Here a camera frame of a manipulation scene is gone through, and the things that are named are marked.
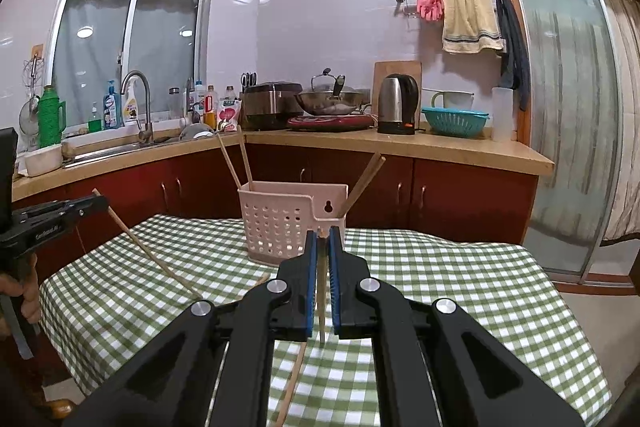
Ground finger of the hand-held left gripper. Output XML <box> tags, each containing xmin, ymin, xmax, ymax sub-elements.
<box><xmin>13</xmin><ymin>195</ymin><xmax>110</xmax><ymax>222</ymax></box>
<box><xmin>61</xmin><ymin>207</ymin><xmax>110</xmax><ymax>231</ymax></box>

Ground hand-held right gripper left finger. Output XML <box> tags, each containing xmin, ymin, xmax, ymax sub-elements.
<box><xmin>62</xmin><ymin>229</ymin><xmax>318</xmax><ymax>427</ymax></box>

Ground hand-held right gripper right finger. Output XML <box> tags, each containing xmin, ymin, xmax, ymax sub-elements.
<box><xmin>327</xmin><ymin>227</ymin><xmax>586</xmax><ymax>427</ymax></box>

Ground pink perforated utensil basket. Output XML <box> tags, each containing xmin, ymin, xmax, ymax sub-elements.
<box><xmin>237</xmin><ymin>181</ymin><xmax>349</xmax><ymax>266</ymax></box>

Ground person's left hand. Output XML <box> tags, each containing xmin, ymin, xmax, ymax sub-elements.
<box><xmin>0</xmin><ymin>252</ymin><xmax>42</xmax><ymax>340</ymax></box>

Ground white rectangular dish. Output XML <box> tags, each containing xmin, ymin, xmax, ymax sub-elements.
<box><xmin>23</xmin><ymin>144</ymin><xmax>64</xmax><ymax>178</ymax></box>

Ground steel kitchen sink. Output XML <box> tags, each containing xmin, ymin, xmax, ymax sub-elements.
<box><xmin>62</xmin><ymin>136</ymin><xmax>187</xmax><ymax>168</ymax></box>

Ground green thermos bottle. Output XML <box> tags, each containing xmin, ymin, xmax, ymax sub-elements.
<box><xmin>38</xmin><ymin>85</ymin><xmax>67</xmax><ymax>149</ymax></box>

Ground hanging metal strainer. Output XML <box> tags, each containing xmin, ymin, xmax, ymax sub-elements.
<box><xmin>19</xmin><ymin>43</ymin><xmax>45</xmax><ymax>139</ymax></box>

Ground blue dish soap bottle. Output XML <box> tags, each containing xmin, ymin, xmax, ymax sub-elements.
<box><xmin>102</xmin><ymin>79</ymin><xmax>121</xmax><ymax>130</ymax></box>

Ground steel gooseneck faucet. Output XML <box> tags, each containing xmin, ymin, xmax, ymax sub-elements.
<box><xmin>120</xmin><ymin>70</ymin><xmax>154</xmax><ymax>143</ymax></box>

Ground green checked tablecloth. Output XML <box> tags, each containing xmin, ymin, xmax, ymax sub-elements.
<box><xmin>39</xmin><ymin>213</ymin><xmax>614</xmax><ymax>427</ymax></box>

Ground white spray bottle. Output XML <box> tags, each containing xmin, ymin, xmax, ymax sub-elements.
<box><xmin>122</xmin><ymin>87</ymin><xmax>141</xmax><ymax>126</ymax></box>

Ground orange oil bottle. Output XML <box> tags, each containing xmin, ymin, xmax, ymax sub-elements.
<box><xmin>204</xmin><ymin>85</ymin><xmax>219</xmax><ymax>130</ymax></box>

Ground red induction cooker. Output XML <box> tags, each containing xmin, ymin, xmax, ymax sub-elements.
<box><xmin>286</xmin><ymin>114</ymin><xmax>376</xmax><ymax>133</ymax></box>

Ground red kitchen cabinet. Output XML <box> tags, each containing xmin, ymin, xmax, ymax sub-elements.
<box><xmin>12</xmin><ymin>143</ymin><xmax>540</xmax><ymax>289</ymax></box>

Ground red and white pouch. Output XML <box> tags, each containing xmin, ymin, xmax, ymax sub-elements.
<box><xmin>216</xmin><ymin>99</ymin><xmax>242</xmax><ymax>133</ymax></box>

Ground wooden chair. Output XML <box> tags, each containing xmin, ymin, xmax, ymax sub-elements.
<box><xmin>20</xmin><ymin>372</ymin><xmax>77</xmax><ymax>421</ymax></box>

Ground beige kitchen counter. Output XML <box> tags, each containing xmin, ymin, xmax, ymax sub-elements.
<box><xmin>11</xmin><ymin>128</ymin><xmax>556</xmax><ymax>204</ymax></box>

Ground steel rice cooker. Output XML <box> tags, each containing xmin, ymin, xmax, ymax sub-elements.
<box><xmin>242</xmin><ymin>81</ymin><xmax>304</xmax><ymax>132</ymax></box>

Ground steel wok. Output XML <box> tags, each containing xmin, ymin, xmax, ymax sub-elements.
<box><xmin>293</xmin><ymin>89</ymin><xmax>368</xmax><ymax>117</ymax></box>

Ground steel electric kettle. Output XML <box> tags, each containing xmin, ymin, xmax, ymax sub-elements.
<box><xmin>376</xmin><ymin>73</ymin><xmax>420</xmax><ymax>136</ymax></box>

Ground glass pot lid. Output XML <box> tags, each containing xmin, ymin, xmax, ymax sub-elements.
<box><xmin>310</xmin><ymin>67</ymin><xmax>347</xmax><ymax>95</ymax></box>

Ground teal plastic colander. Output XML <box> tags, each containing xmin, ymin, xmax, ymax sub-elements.
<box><xmin>420</xmin><ymin>106</ymin><xmax>489</xmax><ymax>139</ymax></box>

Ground wooden cutting board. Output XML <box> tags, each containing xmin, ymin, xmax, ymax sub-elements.
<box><xmin>372</xmin><ymin>60</ymin><xmax>423</xmax><ymax>118</ymax></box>

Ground white translucent container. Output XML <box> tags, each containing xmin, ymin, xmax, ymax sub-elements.
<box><xmin>491</xmin><ymin>86</ymin><xmax>515</xmax><ymax>143</ymax></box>

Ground wood-framed sliding glass door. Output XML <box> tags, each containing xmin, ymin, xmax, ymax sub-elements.
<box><xmin>480</xmin><ymin>0</ymin><xmax>640</xmax><ymax>297</ymax></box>

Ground dark hanging cloth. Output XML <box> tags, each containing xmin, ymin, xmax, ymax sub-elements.
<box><xmin>494</xmin><ymin>0</ymin><xmax>531</xmax><ymax>112</ymax></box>

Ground pink rubber gloves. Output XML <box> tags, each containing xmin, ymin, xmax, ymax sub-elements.
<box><xmin>416</xmin><ymin>0</ymin><xmax>445</xmax><ymax>22</ymax></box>

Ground beige striped towel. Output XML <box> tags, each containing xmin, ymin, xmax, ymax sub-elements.
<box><xmin>440</xmin><ymin>0</ymin><xmax>505</xmax><ymax>56</ymax></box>

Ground striped curtain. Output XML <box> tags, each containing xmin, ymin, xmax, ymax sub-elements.
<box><xmin>597</xmin><ymin>0</ymin><xmax>640</xmax><ymax>249</ymax></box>

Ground white pitcher green handle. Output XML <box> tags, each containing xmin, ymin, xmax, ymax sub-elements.
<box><xmin>429</xmin><ymin>90</ymin><xmax>475</xmax><ymax>112</ymax></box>

